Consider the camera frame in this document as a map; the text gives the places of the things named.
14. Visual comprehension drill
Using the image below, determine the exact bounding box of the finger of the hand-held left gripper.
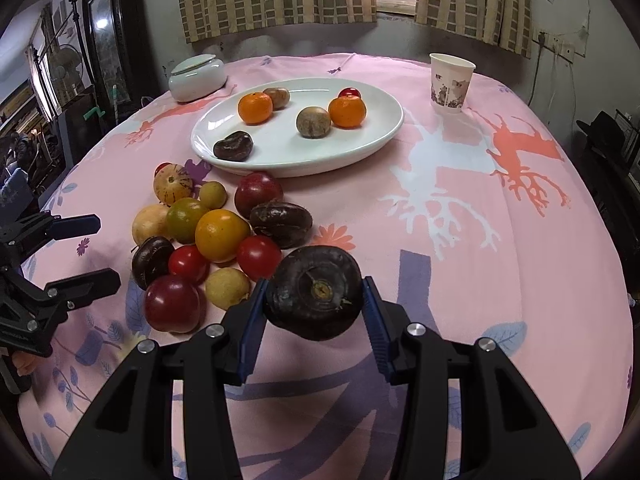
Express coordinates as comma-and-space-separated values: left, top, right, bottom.
0, 214, 102, 261
20, 267, 122, 311

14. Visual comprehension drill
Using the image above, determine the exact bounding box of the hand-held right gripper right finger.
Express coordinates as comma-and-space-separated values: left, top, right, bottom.
362, 276, 581, 480

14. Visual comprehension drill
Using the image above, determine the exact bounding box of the white lidded ceramic jar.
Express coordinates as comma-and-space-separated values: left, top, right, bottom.
168, 55, 227, 103

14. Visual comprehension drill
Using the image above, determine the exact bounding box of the tan round fruit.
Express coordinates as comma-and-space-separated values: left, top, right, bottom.
295, 106, 332, 139

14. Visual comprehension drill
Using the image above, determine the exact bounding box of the green tomato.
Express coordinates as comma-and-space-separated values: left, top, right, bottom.
166, 197, 211, 245

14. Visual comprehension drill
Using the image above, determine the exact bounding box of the yellow tomato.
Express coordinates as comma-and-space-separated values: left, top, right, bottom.
194, 208, 252, 263

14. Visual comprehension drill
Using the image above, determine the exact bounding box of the dark wooden framed cabinet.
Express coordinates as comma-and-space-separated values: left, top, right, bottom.
80, 0, 151, 111

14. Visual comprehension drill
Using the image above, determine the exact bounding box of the striped pepino melon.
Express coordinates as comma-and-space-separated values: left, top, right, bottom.
153, 163, 195, 204

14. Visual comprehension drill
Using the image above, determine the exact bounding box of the small yellow-green fruit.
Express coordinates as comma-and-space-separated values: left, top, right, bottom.
198, 181, 227, 210

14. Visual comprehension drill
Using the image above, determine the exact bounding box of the pale yellow pepino melon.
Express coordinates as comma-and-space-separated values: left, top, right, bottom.
132, 204, 172, 246

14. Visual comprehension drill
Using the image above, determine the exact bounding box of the wall socket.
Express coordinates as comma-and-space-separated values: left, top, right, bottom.
532, 30, 576, 61

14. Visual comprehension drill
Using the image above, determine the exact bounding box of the person's left hand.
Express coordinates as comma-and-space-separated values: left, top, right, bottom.
12, 350, 38, 376

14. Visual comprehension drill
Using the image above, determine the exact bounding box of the pale yellow round fruit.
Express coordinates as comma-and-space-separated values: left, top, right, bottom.
205, 267, 251, 310

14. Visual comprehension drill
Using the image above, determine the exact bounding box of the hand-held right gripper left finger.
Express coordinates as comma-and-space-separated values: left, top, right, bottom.
52, 277, 270, 480

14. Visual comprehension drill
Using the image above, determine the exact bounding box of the pink printed tablecloth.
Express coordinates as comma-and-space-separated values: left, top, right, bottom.
20, 54, 633, 480

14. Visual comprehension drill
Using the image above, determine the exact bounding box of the black hat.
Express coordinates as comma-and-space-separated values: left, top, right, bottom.
575, 110, 636, 148

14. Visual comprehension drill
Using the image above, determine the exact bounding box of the striped checked curtain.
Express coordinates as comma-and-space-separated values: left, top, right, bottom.
415, 0, 533, 58
172, 0, 378, 44

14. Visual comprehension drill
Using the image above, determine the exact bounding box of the small orange mandarin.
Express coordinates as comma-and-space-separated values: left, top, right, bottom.
237, 91, 274, 125

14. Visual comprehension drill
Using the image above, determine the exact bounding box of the large orange mandarin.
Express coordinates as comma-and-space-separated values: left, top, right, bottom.
328, 96, 367, 129

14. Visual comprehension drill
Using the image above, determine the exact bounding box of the white oval plate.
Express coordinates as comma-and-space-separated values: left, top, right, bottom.
190, 77, 405, 178

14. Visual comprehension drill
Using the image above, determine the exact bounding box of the brown oval fruit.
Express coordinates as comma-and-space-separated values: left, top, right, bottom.
262, 87, 291, 110

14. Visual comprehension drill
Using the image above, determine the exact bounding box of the printed paper cup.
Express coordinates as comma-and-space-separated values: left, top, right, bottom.
429, 53, 476, 116

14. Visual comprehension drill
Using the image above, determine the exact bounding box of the standing fan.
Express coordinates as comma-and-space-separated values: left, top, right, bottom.
50, 42, 83, 91

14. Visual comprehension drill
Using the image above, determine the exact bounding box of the dark red plum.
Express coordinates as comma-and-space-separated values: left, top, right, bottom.
234, 171, 284, 218
144, 274, 207, 335

